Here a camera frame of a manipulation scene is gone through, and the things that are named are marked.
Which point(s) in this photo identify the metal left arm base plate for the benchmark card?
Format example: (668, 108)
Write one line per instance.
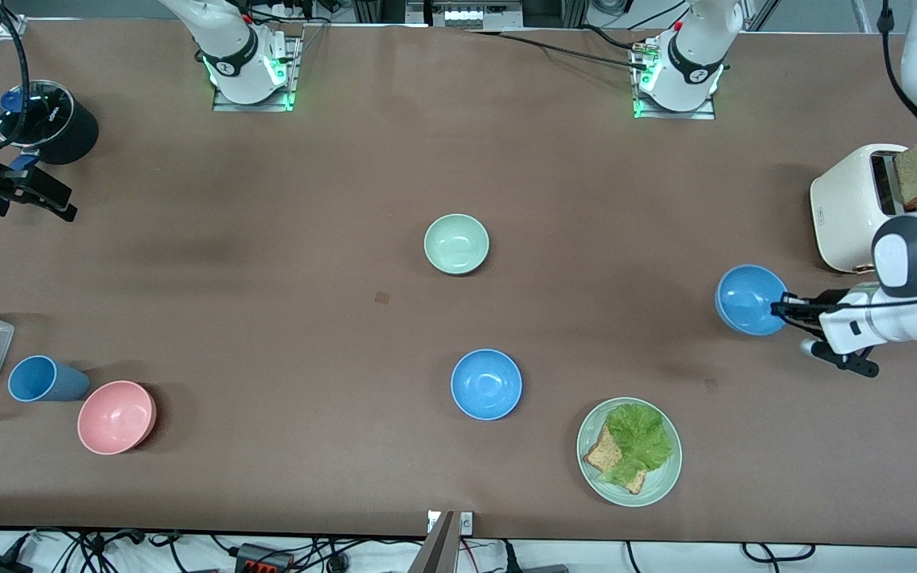
(677, 114)

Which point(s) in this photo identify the blue bowl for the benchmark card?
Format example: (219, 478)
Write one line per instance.
(745, 298)
(486, 384)

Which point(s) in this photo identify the black orange power box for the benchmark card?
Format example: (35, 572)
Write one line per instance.
(263, 559)

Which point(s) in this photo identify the pink bowl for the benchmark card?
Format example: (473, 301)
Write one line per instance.
(115, 417)

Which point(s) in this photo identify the green lettuce leaf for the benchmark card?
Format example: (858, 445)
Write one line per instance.
(641, 438)

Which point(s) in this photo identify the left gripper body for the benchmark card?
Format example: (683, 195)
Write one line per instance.
(827, 302)

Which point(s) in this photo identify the grey metal camera pole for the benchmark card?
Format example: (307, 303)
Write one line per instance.
(436, 549)

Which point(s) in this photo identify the aluminium corner bracket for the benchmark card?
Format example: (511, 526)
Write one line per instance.
(13, 26)

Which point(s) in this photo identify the cream white toaster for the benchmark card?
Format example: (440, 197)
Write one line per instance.
(844, 207)

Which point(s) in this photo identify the blue cup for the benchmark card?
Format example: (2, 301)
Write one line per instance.
(33, 378)

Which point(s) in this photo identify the green plate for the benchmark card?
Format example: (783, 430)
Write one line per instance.
(634, 495)

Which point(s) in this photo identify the brown bread slice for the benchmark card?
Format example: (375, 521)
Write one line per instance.
(603, 458)

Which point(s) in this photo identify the black plug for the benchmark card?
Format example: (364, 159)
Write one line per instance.
(542, 569)

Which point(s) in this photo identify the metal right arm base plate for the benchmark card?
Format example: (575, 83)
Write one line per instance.
(255, 107)

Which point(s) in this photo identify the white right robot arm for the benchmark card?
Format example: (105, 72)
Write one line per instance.
(228, 40)

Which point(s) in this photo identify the green bowl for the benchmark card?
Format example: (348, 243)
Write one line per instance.
(456, 243)

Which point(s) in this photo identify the white clamp bracket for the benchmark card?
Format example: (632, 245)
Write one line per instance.
(466, 523)

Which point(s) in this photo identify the white power strip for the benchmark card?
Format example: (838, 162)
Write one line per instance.
(466, 16)

